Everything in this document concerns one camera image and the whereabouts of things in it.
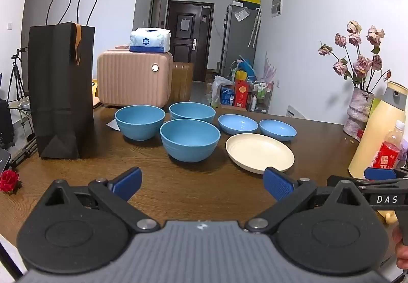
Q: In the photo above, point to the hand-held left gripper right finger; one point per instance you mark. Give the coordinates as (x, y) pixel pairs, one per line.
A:
(279, 185)

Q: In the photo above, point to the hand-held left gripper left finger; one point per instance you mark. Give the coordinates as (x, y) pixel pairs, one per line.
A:
(129, 182)

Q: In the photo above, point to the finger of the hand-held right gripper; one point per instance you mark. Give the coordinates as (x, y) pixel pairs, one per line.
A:
(379, 173)
(334, 180)

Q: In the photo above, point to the cream plate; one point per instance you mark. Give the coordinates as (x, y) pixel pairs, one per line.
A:
(259, 150)

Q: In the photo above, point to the blue bowl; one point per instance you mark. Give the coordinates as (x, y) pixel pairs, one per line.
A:
(139, 130)
(190, 146)
(191, 111)

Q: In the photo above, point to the blue shallow plate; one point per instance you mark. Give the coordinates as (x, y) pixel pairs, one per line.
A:
(278, 130)
(238, 123)

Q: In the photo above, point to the person's right hand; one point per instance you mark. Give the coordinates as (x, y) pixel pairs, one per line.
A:
(403, 256)

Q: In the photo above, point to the small yellow toy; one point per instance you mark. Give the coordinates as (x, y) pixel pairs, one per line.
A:
(387, 216)

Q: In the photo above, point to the red drink bottle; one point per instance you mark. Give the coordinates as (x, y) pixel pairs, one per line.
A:
(387, 152)

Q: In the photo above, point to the cream thermos bottle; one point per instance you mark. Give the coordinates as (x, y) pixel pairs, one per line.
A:
(373, 130)

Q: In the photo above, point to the white paper sheet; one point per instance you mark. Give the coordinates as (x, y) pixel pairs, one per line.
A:
(111, 124)

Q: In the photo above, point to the pink white ceramic vase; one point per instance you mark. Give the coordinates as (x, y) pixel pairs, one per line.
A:
(358, 111)

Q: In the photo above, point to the red box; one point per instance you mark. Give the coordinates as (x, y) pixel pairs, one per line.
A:
(241, 93)

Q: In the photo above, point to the yellow printed bag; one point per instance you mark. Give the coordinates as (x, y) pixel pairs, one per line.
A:
(94, 87)

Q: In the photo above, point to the blue box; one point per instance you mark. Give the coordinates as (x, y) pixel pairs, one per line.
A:
(227, 96)

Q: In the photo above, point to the pink ribbed suitcase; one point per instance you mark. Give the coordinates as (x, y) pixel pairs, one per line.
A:
(127, 79)

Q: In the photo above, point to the dried pink roses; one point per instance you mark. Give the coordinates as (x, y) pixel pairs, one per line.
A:
(361, 64)

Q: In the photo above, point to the black phone holder tripod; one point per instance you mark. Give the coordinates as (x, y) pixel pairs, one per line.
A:
(22, 152)

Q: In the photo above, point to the brown wooden chair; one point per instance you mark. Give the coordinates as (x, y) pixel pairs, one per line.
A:
(183, 82)

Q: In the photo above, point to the black paper bag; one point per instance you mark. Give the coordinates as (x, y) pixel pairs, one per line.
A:
(60, 88)

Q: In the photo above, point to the yellow container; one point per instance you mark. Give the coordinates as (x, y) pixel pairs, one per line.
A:
(239, 74)

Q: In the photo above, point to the white plastic bag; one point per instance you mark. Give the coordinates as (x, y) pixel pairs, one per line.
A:
(220, 82)

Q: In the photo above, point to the red rose flower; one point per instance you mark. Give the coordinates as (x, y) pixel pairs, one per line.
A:
(9, 179)

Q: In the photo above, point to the blue bag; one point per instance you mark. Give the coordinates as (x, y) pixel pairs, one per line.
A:
(245, 66)

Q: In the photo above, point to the black phone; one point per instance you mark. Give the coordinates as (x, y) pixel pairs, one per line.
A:
(3, 158)

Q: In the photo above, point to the white blue tissue pack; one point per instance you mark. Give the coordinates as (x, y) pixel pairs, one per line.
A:
(149, 40)

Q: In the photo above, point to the grey refrigerator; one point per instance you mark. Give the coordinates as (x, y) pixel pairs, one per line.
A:
(237, 40)

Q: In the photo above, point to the folded white umbrella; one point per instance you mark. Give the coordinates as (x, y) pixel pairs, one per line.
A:
(255, 28)

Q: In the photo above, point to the dark entrance door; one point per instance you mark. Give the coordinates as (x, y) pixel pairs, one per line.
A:
(197, 21)

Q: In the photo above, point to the purple wing wall decoration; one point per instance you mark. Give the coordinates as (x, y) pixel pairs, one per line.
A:
(269, 69)

